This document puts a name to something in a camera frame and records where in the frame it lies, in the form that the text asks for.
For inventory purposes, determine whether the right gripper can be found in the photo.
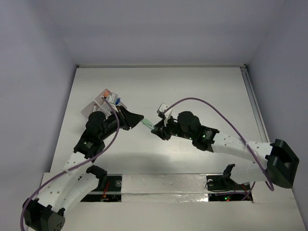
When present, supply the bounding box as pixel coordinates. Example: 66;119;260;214
152;114;194;140

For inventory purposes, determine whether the green plastic tool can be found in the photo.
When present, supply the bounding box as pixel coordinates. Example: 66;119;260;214
141;118;152;127

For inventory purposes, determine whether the clear green pen cap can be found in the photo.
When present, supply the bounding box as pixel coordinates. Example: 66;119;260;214
147;124;157;131

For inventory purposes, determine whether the small spray bottle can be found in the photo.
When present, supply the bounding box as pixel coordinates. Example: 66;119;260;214
115;98;121;105

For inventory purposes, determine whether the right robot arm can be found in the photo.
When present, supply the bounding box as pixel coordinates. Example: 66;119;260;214
151;111;299;189

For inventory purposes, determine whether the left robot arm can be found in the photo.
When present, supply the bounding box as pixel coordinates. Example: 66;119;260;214
20;106;144;231

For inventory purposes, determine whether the white compartment organizer tray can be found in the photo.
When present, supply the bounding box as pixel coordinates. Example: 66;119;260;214
80;89;127;119

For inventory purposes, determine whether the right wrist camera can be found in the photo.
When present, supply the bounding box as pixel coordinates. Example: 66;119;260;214
157;103;173;127

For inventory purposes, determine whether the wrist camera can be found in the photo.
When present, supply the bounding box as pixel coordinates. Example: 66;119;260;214
102;92;119;104
157;103;173;127

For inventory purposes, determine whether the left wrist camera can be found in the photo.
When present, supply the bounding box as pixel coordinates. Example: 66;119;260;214
102;92;119;104

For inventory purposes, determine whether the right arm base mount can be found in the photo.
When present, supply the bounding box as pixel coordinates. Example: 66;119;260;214
205;164;253;202

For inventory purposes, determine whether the aluminium rail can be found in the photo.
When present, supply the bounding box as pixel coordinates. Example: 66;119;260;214
240;64;279;170

